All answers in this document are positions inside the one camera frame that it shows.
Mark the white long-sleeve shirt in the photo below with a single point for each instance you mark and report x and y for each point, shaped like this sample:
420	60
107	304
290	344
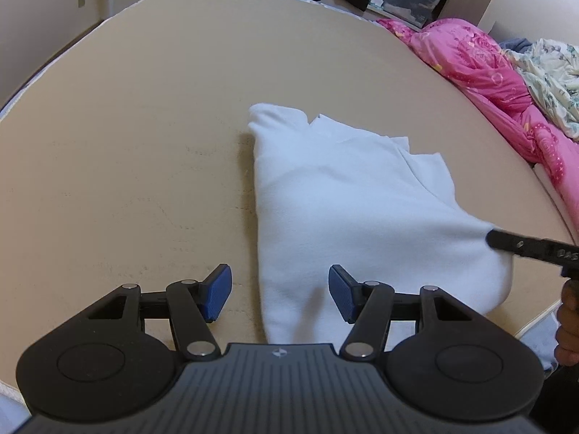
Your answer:
339	199

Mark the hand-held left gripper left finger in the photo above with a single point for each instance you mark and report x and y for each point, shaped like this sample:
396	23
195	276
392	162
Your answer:
219	291

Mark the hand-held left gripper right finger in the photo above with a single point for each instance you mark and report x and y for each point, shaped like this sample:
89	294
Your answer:
342	293

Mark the person's right hand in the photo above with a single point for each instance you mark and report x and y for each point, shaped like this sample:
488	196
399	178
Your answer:
569	325

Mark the pink quilt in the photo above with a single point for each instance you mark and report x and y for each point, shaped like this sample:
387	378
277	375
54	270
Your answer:
479	68

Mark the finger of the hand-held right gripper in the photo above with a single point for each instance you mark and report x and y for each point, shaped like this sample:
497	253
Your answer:
520	244

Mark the floral white quilt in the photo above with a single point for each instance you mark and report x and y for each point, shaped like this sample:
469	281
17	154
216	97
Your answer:
552	77

